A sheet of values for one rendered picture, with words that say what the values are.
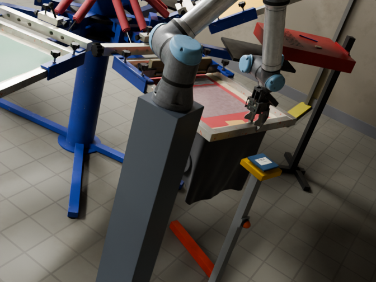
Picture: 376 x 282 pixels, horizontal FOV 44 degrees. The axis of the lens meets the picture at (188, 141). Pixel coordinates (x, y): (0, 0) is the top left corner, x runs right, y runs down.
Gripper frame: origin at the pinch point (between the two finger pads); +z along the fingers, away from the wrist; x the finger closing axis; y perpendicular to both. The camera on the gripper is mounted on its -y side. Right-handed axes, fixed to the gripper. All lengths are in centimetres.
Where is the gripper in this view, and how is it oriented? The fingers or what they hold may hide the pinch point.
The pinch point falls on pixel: (254, 125)
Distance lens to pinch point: 215.2
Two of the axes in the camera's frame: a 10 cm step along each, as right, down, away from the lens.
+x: 6.1, 5.0, -6.1
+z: -2.4, 8.5, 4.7
